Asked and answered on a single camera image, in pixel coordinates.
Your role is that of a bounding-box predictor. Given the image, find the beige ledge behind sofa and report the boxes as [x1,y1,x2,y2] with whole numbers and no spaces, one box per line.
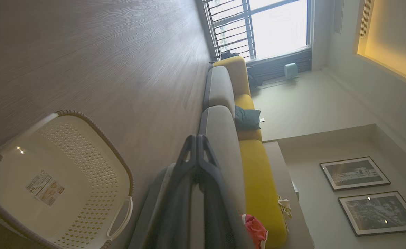
[263,140,314,249]

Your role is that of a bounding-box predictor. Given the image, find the paper label sticker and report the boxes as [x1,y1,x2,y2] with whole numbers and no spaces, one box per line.
[25,170,65,207]

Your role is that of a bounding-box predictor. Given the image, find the dark panel under window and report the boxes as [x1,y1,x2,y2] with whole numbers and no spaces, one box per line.
[246,48,312,83]

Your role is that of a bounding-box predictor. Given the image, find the cream perforated laundry basket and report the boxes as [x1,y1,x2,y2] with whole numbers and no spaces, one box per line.
[0,110,134,249]

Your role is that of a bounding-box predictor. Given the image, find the black framed picture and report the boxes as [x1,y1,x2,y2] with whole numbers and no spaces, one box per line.
[319,156,391,192]
[337,191,406,237]

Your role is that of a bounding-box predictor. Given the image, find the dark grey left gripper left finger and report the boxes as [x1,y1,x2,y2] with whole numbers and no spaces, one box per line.
[144,134,200,249]

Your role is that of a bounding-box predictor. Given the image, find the red white basketball jersey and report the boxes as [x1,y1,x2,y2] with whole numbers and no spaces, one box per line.
[240,213,268,249]

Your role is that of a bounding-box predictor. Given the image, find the cream white cloth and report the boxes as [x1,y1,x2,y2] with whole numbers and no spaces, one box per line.
[277,196,292,222]

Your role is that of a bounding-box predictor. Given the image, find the dark teal throw pillow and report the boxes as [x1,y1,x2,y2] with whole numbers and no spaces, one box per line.
[234,105,262,131]

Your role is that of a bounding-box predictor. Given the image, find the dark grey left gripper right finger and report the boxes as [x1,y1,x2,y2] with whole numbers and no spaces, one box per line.
[198,134,252,249]

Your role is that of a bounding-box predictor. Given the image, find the window with metal railing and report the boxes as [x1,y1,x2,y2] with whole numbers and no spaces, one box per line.
[201,0,311,61]

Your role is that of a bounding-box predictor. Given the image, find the yellow sofa end cushion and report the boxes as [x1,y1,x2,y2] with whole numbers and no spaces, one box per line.
[213,56,251,98]

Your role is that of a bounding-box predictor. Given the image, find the white air vent grille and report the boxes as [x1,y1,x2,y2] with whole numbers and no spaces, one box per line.
[359,0,373,37]

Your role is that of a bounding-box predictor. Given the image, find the small pale blue appliance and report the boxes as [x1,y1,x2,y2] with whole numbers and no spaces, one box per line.
[283,62,299,80]

